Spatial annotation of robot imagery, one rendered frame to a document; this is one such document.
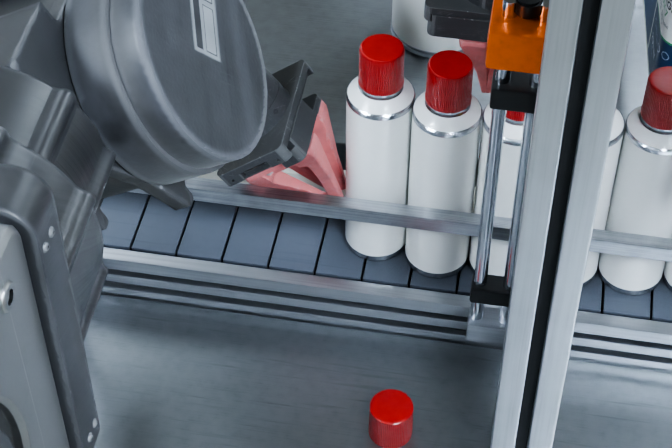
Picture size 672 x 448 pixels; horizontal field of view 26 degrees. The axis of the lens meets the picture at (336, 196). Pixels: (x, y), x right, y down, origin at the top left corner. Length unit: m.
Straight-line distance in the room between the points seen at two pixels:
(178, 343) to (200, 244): 0.08
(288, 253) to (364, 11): 0.32
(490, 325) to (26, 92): 0.72
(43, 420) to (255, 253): 0.79
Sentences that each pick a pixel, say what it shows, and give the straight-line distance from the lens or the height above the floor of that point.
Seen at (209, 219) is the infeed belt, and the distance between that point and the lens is 1.22.
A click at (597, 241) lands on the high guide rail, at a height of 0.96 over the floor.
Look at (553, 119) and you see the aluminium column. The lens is 0.85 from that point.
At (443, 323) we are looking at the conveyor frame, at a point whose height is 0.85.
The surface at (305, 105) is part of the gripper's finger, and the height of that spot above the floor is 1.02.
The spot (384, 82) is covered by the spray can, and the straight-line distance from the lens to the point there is 1.06.
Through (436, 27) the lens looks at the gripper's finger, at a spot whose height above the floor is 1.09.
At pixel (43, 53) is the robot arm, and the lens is 0.46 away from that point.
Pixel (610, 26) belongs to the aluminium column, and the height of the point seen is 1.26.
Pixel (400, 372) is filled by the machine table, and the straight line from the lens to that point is 1.18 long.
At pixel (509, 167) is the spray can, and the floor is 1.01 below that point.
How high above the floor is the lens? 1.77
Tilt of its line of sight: 46 degrees down
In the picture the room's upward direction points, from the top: straight up
